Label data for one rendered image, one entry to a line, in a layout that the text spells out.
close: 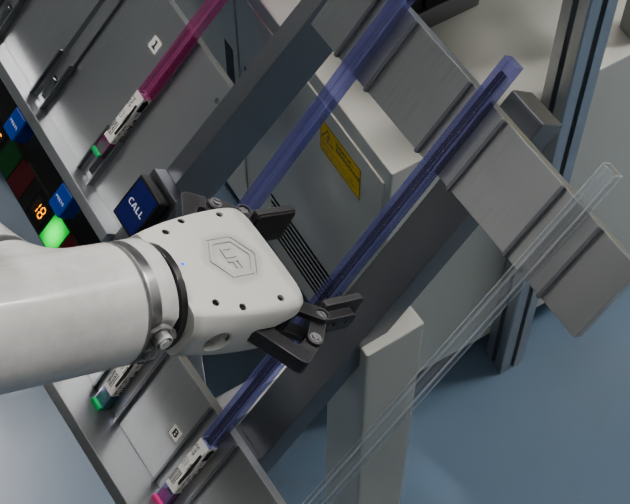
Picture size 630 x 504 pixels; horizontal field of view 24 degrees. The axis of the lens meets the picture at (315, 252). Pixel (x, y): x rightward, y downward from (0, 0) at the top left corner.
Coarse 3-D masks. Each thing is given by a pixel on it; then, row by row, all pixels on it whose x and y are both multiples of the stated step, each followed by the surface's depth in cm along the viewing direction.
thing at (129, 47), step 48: (0, 0) 154; (48, 0) 151; (96, 0) 146; (144, 0) 142; (48, 48) 150; (96, 48) 146; (144, 48) 142; (192, 48) 138; (48, 96) 149; (96, 96) 146; (192, 96) 137; (144, 144) 141
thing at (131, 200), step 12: (132, 192) 135; (144, 192) 134; (120, 204) 136; (132, 204) 135; (144, 204) 134; (156, 204) 133; (120, 216) 136; (132, 216) 135; (144, 216) 134; (132, 228) 135
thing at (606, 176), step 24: (600, 168) 100; (600, 192) 100; (576, 216) 101; (552, 240) 102; (528, 264) 103; (504, 288) 104; (480, 312) 106; (456, 336) 107; (432, 360) 109; (456, 360) 108; (408, 384) 110; (432, 384) 109; (408, 408) 110; (384, 432) 111; (360, 456) 113; (336, 480) 114
